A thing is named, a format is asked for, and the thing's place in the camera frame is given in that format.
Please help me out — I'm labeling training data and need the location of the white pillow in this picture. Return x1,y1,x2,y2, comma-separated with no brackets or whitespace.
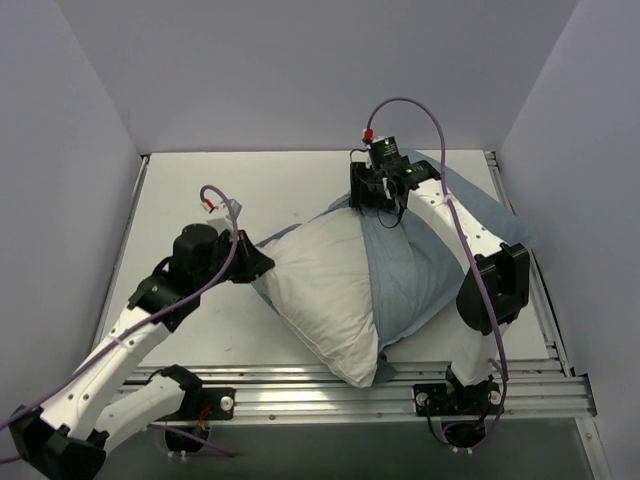
253,208,380,388

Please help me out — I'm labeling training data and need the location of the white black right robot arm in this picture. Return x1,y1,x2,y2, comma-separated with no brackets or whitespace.
349,130,530,413

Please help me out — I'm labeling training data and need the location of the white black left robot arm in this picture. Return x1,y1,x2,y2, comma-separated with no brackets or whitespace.
7,224,275,479

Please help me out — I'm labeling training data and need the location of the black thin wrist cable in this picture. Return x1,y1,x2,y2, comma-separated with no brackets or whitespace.
375,197,407,229

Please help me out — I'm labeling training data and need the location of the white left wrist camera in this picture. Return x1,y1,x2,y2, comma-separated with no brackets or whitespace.
201,199,242,234

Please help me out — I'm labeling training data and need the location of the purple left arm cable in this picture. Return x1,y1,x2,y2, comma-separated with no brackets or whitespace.
0,185,239,459

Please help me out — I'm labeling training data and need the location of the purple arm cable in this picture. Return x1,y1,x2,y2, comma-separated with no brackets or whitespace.
0,185,239,459
363,98,509,419

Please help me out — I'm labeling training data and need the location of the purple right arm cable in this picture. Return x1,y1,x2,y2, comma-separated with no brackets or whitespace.
363,98,509,419

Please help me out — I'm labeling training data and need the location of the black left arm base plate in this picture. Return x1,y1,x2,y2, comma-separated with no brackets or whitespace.
159,387,236,422

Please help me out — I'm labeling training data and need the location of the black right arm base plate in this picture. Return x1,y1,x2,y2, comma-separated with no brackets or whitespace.
412,382,502,417

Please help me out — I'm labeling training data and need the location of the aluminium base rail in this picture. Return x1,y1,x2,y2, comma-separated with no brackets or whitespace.
54,364,599,426

